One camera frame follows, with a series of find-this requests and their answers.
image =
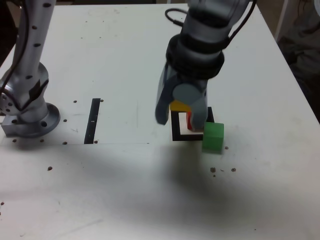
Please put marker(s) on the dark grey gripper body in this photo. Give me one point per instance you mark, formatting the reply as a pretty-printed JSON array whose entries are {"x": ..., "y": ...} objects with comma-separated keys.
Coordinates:
[{"x": 190, "y": 80}]

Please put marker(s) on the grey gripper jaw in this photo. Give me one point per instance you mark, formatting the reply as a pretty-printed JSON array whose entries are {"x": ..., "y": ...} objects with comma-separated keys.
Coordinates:
[
  {"x": 162, "y": 105},
  {"x": 186, "y": 93}
]

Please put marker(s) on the yellow cube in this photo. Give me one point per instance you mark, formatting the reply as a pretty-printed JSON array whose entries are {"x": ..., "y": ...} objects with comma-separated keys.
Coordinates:
[{"x": 178, "y": 106}]

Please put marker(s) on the red cube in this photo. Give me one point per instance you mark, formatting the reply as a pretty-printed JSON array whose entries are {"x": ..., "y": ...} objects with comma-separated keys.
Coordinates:
[{"x": 189, "y": 122}]

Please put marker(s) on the green cube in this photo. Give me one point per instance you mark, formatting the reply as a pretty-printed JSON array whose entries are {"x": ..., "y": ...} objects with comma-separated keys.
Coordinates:
[{"x": 212, "y": 137}]

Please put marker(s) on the black tape square outline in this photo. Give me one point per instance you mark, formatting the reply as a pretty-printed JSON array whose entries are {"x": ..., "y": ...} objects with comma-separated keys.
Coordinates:
[{"x": 175, "y": 125}]

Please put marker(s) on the black tape strip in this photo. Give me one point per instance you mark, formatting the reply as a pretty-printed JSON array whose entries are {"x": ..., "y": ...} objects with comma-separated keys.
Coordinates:
[{"x": 92, "y": 122}]

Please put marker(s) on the person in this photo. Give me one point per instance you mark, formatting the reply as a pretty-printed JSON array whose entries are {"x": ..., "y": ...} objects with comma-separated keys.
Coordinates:
[{"x": 307, "y": 55}]

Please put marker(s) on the white furniture post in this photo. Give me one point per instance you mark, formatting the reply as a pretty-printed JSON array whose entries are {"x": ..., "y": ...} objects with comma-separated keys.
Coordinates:
[{"x": 283, "y": 17}]

